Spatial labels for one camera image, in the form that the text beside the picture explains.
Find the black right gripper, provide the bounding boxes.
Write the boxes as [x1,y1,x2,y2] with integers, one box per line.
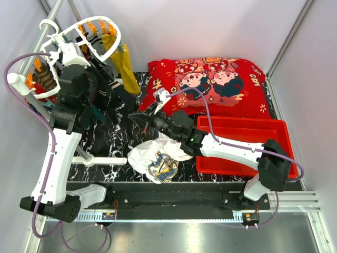
[129,102,182,143]

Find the teal sock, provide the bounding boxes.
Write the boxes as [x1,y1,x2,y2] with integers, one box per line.
[91,106,106,122]

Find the black striped sock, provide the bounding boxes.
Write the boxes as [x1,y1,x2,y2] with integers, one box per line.
[94,81,138,119]

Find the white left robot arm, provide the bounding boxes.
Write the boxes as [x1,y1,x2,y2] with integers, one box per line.
[19,64,114,223]

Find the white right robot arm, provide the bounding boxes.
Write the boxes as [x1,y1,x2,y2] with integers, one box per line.
[127,110,293,209]

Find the white round sock hanger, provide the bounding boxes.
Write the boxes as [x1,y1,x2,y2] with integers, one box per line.
[34,16,121,99]

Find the yellow sock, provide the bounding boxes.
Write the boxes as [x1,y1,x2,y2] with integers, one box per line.
[102,34,116,51]
[110,44,141,95]

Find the white printed t-shirt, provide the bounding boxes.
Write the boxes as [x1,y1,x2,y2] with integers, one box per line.
[127,133,192,184]

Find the brown striped sock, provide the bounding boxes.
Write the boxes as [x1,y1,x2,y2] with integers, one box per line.
[33,64,56,91]

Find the red sock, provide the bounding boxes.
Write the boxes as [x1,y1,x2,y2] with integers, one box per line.
[25,84,57,106]

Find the red cartoon print pillow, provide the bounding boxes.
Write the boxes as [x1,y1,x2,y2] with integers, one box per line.
[140,57,271,119]

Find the red plastic bin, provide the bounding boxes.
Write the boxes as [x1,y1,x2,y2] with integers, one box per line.
[196,116,294,177]

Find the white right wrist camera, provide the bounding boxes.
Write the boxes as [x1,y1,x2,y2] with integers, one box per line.
[153,88,171,110]

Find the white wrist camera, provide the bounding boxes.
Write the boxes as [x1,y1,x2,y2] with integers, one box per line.
[153,88,171,110]
[50,43,90,67]

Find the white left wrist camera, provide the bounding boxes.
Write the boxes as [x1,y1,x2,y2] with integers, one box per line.
[50,43,90,67]

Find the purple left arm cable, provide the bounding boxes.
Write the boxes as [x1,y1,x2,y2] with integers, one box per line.
[4,52,69,239]

